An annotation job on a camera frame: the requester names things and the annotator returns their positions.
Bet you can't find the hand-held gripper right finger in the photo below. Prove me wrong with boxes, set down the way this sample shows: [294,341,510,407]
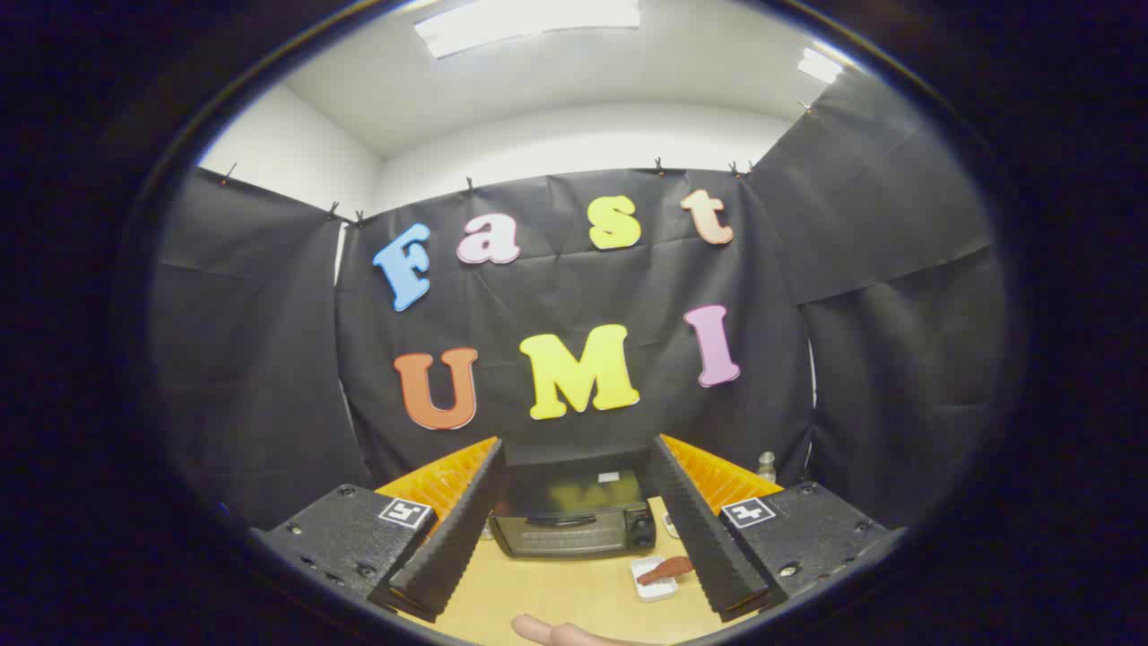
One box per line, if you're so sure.
[648,434,907,623]

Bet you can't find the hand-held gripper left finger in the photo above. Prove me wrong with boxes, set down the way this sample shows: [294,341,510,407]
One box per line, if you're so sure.
[251,437,508,624]

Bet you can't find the brown meat piece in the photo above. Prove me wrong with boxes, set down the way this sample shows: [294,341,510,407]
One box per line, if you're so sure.
[637,556,696,587]

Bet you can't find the black toaster oven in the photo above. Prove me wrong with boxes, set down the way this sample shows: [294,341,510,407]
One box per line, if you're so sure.
[489,449,657,560]

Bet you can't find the white rectangular tray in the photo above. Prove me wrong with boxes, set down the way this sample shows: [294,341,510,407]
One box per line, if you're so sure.
[630,556,684,602]

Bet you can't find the row of black cloth clips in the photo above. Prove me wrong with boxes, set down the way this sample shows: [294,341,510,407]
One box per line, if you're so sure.
[215,99,817,225]

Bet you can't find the small ceiling light panel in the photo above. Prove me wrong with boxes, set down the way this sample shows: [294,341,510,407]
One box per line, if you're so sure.
[796,47,846,86]

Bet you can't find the long ceiling light panel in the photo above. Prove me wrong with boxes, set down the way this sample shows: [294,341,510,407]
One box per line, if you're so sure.
[414,0,642,59]

